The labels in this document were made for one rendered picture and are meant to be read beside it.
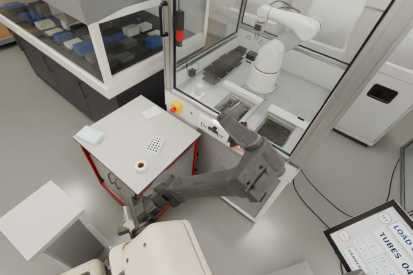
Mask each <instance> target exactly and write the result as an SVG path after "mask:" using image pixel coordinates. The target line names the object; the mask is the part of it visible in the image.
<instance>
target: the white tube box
mask: <svg viewBox="0 0 413 275"><path fill-rule="evenodd" d="M161 140H162V138H161V137H158V136H155V135H153V137H152V139H151V140H150V142H149V144H148V145H147V147H146V148H145V153H148V154H150V155H153V156H156V157H158V155H159V153H160V151H161V149H162V147H163V146H164V144H165V139H163V141H162V143H161V145H159V143H160V141H161Z"/></svg>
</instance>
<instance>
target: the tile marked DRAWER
mask: <svg viewBox="0 0 413 275"><path fill-rule="evenodd" d="M342 251H343V252H344V254H345V256H346V257H347V259H348V260H349V262H350V264H351V265H352V267H353V269H354V270H357V269H363V271H364V272H365V273H366V274H367V273H370V271H369V270H368V268H367V266H366V265H365V263H364V261H363V260H362V259H361V257H360V255H359V254H358V252H357V251H356V249H355V248H354V246H350V247H348V248H346V249H343V250H342Z"/></svg>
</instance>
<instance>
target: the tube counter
mask: <svg viewBox="0 0 413 275"><path fill-rule="evenodd" d="M397 266H398V268H399V269H400V270H401V271H402V273H403V274H404V275H413V264H412V263H411V262H410V261H409V260H408V261H405V262H402V263H399V264H397Z"/></svg>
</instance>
